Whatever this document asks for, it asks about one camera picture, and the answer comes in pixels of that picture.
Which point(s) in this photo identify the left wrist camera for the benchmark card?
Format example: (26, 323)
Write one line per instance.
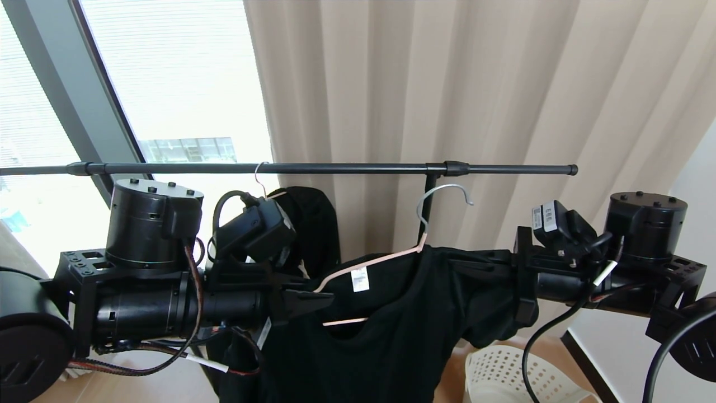
(257, 229)

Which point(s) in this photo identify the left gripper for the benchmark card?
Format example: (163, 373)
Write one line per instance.
(168, 305)

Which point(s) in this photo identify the black clothes rack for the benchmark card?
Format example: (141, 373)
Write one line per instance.
(335, 168)

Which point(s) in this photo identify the window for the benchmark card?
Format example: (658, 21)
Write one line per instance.
(184, 73)

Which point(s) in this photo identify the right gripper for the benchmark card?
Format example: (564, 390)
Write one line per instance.
(570, 280)

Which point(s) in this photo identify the beige curtain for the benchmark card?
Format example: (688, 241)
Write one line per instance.
(419, 73)
(11, 246)

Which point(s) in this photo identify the black shorts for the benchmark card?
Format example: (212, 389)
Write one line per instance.
(313, 224)

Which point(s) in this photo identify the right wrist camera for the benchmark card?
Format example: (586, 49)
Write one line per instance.
(565, 229)

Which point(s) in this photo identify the black garment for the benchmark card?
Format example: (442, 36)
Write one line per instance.
(391, 347)

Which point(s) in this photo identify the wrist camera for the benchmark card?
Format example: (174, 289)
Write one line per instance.
(565, 229)
(257, 229)

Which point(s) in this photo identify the pink clothes hanger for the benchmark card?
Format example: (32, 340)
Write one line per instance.
(386, 257)
(278, 195)

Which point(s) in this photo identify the white laundry basket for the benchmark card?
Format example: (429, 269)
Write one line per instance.
(514, 375)

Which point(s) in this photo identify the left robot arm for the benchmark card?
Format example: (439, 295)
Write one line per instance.
(145, 224)

